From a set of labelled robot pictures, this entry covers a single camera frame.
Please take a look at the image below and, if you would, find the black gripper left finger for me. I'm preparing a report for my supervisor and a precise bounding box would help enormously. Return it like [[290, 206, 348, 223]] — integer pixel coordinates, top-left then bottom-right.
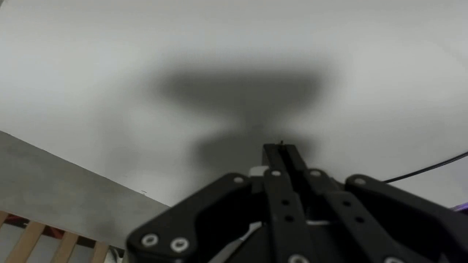
[[126, 145, 313, 263]]

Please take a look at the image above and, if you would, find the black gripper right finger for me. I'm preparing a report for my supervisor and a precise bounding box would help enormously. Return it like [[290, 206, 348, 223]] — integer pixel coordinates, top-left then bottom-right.
[[281, 145, 468, 263]]

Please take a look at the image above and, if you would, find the black usb cable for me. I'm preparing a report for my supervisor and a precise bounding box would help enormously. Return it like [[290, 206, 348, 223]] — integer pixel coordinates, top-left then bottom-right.
[[382, 150, 468, 186]]

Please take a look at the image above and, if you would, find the white whiteboard on table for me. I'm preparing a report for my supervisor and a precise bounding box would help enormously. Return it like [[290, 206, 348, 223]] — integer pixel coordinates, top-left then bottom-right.
[[0, 0, 468, 206]]

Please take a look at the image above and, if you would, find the wooden chair near left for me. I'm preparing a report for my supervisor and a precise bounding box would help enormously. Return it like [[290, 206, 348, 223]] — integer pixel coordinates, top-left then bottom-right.
[[0, 212, 127, 263]]

